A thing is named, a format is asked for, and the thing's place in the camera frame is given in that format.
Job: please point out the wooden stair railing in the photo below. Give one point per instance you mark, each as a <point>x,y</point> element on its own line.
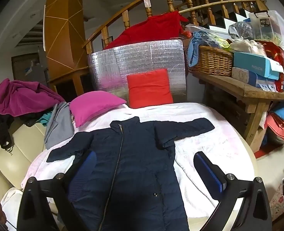
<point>126,19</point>

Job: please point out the light blue cardboard box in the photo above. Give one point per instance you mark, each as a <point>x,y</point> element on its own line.
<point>252,65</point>

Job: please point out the wicker basket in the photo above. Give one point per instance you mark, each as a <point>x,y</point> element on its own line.
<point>211,62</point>

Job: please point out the blue cloth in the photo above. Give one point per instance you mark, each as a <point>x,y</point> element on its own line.
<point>195,45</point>

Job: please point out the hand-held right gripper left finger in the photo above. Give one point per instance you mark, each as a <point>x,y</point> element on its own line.
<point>84,170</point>

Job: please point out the teal garment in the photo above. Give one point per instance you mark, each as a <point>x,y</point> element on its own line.
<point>45,119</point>

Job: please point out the navy puffer jacket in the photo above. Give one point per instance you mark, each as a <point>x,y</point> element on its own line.
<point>137,163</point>

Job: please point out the orange wooden column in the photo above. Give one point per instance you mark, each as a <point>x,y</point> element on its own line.
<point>65,41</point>

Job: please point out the magenta pillow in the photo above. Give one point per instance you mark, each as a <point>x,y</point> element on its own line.
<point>94,108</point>

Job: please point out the floral bag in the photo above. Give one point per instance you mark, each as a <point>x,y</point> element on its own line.
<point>279,202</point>

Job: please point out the red cushion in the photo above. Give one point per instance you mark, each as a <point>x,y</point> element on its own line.
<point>149,89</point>

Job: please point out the white towel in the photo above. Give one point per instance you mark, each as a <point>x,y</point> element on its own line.
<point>11,204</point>

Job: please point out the magenta fleece garment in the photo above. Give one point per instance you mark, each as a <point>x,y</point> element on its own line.
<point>19,98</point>

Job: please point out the silver foil insulation panel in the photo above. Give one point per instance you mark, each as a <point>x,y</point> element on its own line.
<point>142,57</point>

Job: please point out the white bag of beige items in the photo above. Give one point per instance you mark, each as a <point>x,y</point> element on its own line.
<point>247,45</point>

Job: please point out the white and blue printed box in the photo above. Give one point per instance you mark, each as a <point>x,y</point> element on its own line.
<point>243,75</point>

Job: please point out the red gift bag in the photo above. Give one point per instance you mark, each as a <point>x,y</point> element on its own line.
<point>275,53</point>

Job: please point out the cream leather sofa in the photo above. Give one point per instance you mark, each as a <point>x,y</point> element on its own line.
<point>9,163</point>

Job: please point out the wooden bench table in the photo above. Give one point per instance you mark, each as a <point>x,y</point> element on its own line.
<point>228,84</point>

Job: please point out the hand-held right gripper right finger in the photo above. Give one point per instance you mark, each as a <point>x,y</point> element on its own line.
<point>209,173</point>

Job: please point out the clear bag of dark items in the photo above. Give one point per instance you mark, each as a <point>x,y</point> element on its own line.
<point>243,30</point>

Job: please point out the pale pink blanket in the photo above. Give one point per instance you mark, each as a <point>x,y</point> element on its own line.
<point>204,137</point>

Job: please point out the yellow green plastic item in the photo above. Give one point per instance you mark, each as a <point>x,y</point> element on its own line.
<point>225,43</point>

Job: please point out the stack of folded cloths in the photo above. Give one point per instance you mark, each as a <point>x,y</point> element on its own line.
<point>281,127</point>

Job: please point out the red cloth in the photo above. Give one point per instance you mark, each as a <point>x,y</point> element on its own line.
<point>151,31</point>

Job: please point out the clear plastic storage box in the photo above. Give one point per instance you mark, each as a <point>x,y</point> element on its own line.
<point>276,26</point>

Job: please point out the grey garment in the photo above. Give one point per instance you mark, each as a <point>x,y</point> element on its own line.
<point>59,125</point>

